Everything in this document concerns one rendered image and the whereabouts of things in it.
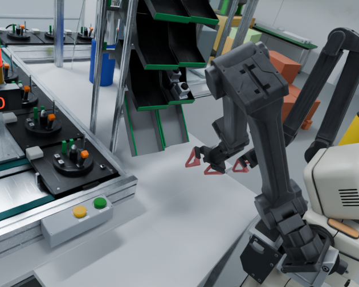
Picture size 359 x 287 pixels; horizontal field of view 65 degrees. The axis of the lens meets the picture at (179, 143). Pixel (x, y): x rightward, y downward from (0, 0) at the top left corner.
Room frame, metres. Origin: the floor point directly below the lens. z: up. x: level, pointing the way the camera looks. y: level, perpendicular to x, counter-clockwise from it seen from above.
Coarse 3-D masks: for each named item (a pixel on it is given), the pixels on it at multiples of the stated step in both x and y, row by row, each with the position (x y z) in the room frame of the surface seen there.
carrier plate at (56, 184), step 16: (80, 144) 0.88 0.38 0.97; (32, 160) 0.72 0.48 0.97; (48, 160) 0.74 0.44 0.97; (96, 160) 0.82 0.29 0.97; (48, 176) 0.67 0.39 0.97; (64, 176) 0.69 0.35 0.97; (80, 176) 0.71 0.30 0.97; (96, 176) 0.73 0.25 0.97; (112, 176) 0.77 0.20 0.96; (64, 192) 0.63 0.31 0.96
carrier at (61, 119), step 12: (36, 108) 0.94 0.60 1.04; (12, 120) 0.89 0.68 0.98; (24, 120) 0.93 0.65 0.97; (36, 120) 0.93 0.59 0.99; (60, 120) 0.98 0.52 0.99; (12, 132) 0.83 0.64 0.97; (24, 132) 0.85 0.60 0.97; (36, 132) 0.85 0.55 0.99; (48, 132) 0.87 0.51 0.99; (60, 132) 0.92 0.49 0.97; (72, 132) 0.94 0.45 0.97; (24, 144) 0.79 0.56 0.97; (36, 144) 0.81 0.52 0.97; (48, 144) 0.83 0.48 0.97; (60, 144) 0.86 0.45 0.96
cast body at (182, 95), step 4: (176, 84) 1.06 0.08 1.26; (180, 84) 1.06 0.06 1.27; (184, 84) 1.06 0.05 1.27; (172, 88) 1.07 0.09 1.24; (176, 88) 1.06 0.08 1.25; (180, 88) 1.04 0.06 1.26; (184, 88) 1.04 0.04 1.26; (188, 88) 1.07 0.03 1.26; (172, 92) 1.07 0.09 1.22; (176, 92) 1.05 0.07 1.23; (180, 92) 1.04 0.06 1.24; (184, 92) 1.04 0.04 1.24; (188, 92) 1.06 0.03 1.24; (176, 96) 1.05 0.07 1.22; (180, 96) 1.04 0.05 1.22; (184, 96) 1.06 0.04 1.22; (176, 100) 1.05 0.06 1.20
